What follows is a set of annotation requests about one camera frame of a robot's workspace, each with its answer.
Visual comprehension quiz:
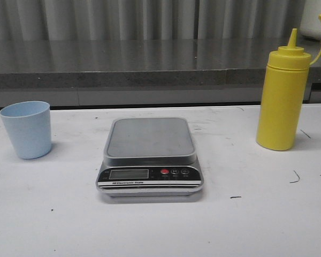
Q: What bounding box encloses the white appliance in background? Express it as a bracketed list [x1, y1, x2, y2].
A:
[300, 0, 321, 40]

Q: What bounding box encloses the grey steel counter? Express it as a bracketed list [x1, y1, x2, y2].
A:
[0, 37, 321, 108]

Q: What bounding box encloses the silver digital kitchen scale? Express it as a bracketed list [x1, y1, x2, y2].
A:
[96, 117, 204, 202]

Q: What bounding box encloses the light blue plastic cup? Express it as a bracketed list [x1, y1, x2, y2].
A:
[0, 101, 52, 160]

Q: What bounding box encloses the yellow squeeze bottle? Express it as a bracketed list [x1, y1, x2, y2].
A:
[256, 14, 321, 151]

